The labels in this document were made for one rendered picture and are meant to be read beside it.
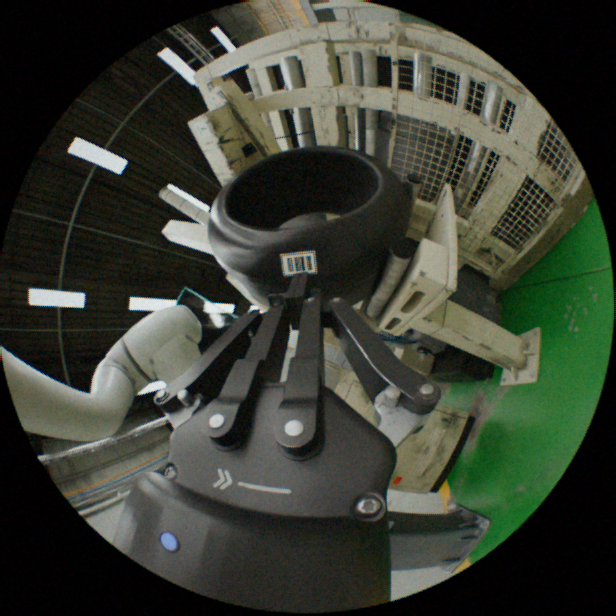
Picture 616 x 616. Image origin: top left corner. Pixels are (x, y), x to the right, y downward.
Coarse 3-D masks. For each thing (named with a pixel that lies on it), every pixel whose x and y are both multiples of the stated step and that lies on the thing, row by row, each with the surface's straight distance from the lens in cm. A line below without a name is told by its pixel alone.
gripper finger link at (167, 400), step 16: (240, 320) 14; (256, 320) 14; (224, 336) 12; (240, 336) 12; (208, 352) 11; (224, 352) 11; (240, 352) 12; (192, 368) 11; (208, 368) 10; (224, 368) 11; (176, 384) 11; (192, 384) 10; (208, 384) 11; (224, 384) 12; (160, 400) 10; (176, 400) 10; (208, 400) 11
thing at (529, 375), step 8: (536, 328) 119; (528, 336) 121; (536, 336) 117; (528, 344) 118; (536, 344) 116; (528, 360) 115; (536, 360) 113; (504, 368) 127; (528, 368) 114; (536, 368) 111; (504, 376) 125; (512, 376) 120; (520, 376) 116; (528, 376) 113; (536, 376) 110; (504, 384) 123; (512, 384) 119
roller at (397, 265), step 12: (396, 240) 36; (396, 252) 34; (408, 252) 35; (384, 264) 40; (396, 264) 36; (384, 276) 41; (396, 276) 39; (384, 288) 44; (372, 300) 54; (384, 300) 50; (372, 312) 60
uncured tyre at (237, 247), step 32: (288, 160) 78; (320, 160) 79; (352, 160) 73; (224, 192) 59; (256, 192) 78; (288, 192) 85; (320, 192) 86; (352, 192) 81; (384, 192) 45; (224, 224) 45; (256, 224) 81; (320, 224) 35; (352, 224) 35; (384, 224) 38; (224, 256) 43; (256, 256) 36; (320, 256) 33; (352, 256) 34; (384, 256) 39; (256, 288) 42; (320, 288) 37; (352, 288) 41
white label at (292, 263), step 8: (288, 256) 33; (296, 256) 33; (304, 256) 32; (312, 256) 32; (288, 264) 33; (296, 264) 33; (304, 264) 33; (312, 264) 33; (288, 272) 34; (296, 272) 33; (312, 272) 33
